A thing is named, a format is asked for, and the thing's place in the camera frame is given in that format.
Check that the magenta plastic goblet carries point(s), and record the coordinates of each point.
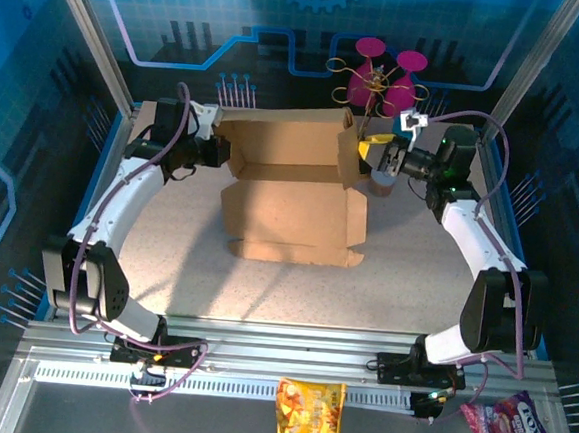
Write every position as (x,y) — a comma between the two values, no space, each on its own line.
(359,79)
(401,100)

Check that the aluminium corner post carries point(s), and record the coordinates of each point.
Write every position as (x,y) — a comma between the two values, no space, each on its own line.
(84,15)
(532,60)

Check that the purple candy bag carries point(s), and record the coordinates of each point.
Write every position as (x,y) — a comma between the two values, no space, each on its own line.
(508,429)

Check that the aluminium table side rail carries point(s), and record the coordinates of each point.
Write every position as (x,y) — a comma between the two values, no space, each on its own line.
(119,153)
(491,202)

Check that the brown cardboard box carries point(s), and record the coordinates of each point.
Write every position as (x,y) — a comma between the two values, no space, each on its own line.
(295,212)

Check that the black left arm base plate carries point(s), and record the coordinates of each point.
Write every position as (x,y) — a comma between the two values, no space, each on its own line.
(179,345)

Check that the yellow snack bag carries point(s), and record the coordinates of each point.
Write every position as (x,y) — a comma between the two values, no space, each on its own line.
(309,413)

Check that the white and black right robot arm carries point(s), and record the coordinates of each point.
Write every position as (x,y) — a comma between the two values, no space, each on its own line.
(473,236)

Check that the blue table edge strip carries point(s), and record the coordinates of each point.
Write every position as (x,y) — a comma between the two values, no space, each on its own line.
(108,152)
(510,214)

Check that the gold cup holder stand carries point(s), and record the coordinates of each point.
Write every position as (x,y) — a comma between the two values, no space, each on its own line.
(373,86)

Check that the aluminium table frame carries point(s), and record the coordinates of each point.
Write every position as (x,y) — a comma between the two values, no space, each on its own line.
(284,349)

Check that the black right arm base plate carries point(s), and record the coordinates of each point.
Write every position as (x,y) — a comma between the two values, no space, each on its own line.
(393,367)

